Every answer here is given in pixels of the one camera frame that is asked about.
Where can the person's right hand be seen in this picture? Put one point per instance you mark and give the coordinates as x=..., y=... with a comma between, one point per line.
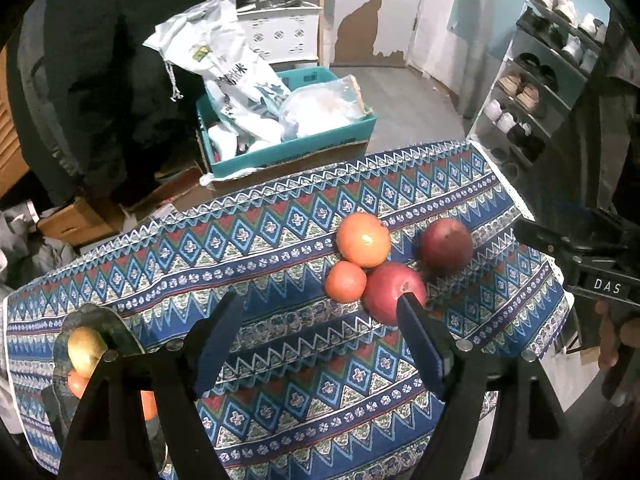
x=610, y=340

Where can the dark grey clothes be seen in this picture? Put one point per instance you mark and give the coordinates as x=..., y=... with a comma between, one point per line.
x=25, y=255

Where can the white printed bag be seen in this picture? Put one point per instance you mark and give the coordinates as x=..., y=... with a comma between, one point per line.
x=220, y=60

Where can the small orange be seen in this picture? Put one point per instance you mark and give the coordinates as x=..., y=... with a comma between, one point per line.
x=345, y=281

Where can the clear plastic bag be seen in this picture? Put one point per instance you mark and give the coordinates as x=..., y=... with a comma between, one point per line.
x=315, y=110

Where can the grey shoe rack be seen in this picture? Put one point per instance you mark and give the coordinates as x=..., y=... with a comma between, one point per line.
x=500, y=60

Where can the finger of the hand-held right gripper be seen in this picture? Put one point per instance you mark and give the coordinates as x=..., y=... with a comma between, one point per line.
x=542, y=237

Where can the large orange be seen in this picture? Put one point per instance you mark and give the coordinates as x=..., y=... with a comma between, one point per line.
x=363, y=240

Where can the wooden shelf rack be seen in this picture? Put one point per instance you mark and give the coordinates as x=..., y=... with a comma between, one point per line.
x=321, y=10

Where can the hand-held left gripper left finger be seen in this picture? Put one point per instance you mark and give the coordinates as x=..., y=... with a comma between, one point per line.
x=217, y=350

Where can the black hooded coat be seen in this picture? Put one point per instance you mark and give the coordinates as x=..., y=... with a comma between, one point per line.
x=150, y=85

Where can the red apple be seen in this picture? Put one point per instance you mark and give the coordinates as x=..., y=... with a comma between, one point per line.
x=390, y=285
x=446, y=245

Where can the dark glass plate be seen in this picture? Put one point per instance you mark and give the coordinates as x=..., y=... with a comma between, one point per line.
x=122, y=332

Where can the white patterned storage bin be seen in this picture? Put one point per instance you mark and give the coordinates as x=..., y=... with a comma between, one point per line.
x=280, y=35

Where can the teal plastic basket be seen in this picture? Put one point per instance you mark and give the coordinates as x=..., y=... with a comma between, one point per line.
x=300, y=146

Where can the yellow apple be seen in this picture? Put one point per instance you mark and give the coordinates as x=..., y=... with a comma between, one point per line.
x=85, y=350

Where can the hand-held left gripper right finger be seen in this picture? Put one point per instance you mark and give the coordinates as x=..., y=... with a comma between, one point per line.
x=420, y=345

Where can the wooden drawer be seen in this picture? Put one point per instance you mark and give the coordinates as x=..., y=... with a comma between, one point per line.
x=80, y=222

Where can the blue patterned tablecloth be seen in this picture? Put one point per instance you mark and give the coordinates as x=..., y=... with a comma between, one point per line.
x=280, y=240

